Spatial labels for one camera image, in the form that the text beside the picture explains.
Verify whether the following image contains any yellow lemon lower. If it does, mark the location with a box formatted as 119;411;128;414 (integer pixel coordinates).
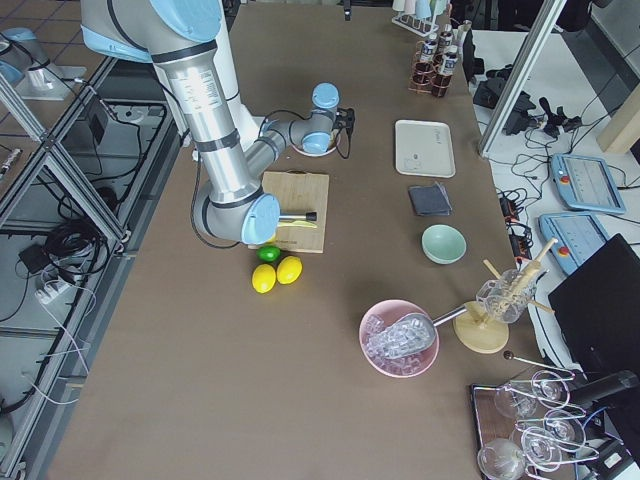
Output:
251;264;277;294

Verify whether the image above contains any grey folded cloth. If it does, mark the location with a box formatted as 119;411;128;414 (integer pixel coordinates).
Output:
408;182;453;216

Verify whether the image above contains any blue teach pendant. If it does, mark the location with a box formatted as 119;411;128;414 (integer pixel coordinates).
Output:
550;154;626;214
538;211;610;275

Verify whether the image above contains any steel muddler black tip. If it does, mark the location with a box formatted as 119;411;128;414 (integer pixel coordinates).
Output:
279;211;318;222

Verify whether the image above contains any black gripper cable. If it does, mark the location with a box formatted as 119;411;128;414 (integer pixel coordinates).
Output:
335;127;354;160

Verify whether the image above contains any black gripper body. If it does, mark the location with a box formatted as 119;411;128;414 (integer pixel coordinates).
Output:
334;107;355;134

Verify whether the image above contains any white rack with cups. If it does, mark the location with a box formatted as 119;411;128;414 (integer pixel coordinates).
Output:
392;0;449;38

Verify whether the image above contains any white round plate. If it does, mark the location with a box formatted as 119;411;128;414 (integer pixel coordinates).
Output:
290;130;346;159

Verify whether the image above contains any black laptop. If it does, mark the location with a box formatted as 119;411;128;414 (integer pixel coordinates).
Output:
549;234;639;374

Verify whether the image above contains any copper wire bottle rack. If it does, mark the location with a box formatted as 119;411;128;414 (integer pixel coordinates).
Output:
408;41;439;95

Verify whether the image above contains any clear glass mug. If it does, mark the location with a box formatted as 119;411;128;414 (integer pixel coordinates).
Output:
476;269;536;324

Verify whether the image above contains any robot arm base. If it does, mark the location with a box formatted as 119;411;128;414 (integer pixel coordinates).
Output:
1;27;86;101

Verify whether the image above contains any black glass rack tray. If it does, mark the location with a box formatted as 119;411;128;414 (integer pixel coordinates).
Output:
470;368;599;479

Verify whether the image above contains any green lime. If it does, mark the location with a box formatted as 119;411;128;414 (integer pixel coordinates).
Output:
257;245;281;263

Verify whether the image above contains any yellow lemon upper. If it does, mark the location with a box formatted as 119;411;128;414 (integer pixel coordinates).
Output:
276;255;303;285

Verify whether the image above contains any yellow lemon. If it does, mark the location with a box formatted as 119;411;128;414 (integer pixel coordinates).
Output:
276;255;303;285
251;264;277;294

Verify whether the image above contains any blue teach pendant upper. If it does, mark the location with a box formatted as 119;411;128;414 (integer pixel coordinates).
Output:
550;154;626;214

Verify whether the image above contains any cream rabbit tray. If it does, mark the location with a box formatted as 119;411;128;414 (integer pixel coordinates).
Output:
394;120;456;178

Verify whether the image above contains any wooden cup stand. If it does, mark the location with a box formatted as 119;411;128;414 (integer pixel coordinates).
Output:
453;238;558;354

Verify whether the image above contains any pink bowl of ice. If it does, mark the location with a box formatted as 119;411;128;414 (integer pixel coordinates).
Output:
359;299;440;378

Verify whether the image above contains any green ceramic bowl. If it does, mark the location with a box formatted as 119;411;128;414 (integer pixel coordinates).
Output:
421;224;467;265

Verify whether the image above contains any yellow plastic knife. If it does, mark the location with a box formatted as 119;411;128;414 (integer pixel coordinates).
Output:
277;219;318;229

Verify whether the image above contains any blue teach pendant lower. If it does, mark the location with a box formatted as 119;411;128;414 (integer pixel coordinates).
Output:
538;211;610;275

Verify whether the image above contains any tea bottle lower left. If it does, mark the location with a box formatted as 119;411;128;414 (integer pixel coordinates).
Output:
434;24;453;66

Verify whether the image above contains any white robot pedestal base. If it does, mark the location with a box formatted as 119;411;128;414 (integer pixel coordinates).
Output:
171;1;259;152

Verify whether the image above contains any tea bottle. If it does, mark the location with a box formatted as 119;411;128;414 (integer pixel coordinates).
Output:
434;24;453;66
415;36;438;74
431;45;458;98

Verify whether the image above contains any aluminium frame post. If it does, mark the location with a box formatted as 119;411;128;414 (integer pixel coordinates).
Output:
478;0;571;159

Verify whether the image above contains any wooden cutting board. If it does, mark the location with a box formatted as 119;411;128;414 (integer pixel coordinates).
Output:
263;171;330;254

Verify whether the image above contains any tea bottle lower right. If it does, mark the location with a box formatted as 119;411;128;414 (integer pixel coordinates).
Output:
431;45;458;98

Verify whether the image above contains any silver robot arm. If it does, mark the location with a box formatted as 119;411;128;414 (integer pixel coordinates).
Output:
81;1;355;245

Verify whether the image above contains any tea bottle upper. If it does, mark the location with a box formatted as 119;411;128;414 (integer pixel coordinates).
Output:
415;36;438;74

